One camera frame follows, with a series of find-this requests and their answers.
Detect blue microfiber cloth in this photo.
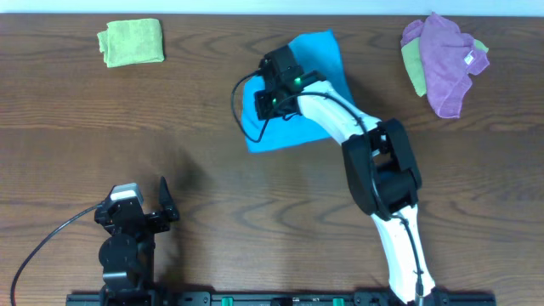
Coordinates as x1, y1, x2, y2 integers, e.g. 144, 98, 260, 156
241, 30, 354, 154

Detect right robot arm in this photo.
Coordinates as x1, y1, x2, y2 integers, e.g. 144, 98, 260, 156
255, 60, 434, 305

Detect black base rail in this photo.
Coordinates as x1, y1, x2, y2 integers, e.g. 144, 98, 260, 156
65, 288, 497, 306

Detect folded light green cloth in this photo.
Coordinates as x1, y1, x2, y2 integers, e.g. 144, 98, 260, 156
97, 19, 165, 68

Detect light green cloth under pile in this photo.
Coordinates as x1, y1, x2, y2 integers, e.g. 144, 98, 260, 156
401, 37, 489, 97

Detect purple microfiber cloth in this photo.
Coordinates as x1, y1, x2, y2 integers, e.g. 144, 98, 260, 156
400, 13, 490, 119

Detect right black cable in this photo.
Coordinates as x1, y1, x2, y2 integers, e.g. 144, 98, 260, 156
230, 70, 426, 303

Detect left black cable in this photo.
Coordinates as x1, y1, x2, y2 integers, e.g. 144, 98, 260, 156
9, 202, 105, 306

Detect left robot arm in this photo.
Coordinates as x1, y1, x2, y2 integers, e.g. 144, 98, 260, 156
94, 178, 179, 293

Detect black cable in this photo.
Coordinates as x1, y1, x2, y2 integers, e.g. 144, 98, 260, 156
230, 70, 426, 303
9, 202, 105, 306

